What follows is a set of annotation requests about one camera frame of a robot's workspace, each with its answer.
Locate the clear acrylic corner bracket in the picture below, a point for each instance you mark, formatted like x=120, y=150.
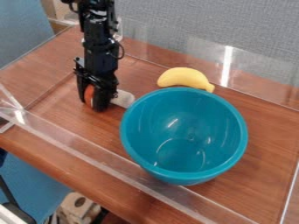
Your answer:
x=60, y=25

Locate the clear acrylic back barrier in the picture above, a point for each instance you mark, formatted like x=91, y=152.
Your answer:
x=250, y=73

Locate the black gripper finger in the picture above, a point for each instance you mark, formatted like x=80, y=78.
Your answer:
x=86, y=88
x=103, y=94

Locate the plush mushroom with orange cap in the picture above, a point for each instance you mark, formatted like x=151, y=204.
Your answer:
x=124, y=99

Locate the clear acrylic front barrier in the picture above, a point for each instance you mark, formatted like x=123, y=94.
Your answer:
x=122, y=167

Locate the clear acrylic barrier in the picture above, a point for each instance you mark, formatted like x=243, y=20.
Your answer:
x=122, y=167
x=250, y=73

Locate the beige block with hole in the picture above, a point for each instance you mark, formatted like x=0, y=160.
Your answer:
x=78, y=209

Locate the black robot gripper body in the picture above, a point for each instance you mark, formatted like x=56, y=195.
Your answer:
x=96, y=68

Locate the blue plastic bowl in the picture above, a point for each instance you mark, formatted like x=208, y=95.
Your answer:
x=184, y=134

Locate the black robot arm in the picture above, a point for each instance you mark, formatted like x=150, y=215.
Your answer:
x=96, y=18

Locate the yellow plush banana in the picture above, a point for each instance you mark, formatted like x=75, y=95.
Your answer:
x=183, y=76

